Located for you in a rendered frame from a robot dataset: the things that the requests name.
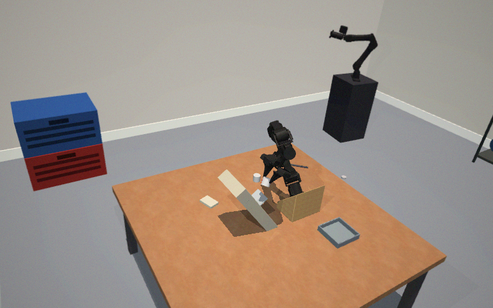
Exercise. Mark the beige service panel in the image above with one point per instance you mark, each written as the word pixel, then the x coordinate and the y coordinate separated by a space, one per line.
pixel 247 200

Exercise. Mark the white round cartridge with two slots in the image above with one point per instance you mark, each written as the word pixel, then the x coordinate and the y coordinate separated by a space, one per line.
pixel 265 181

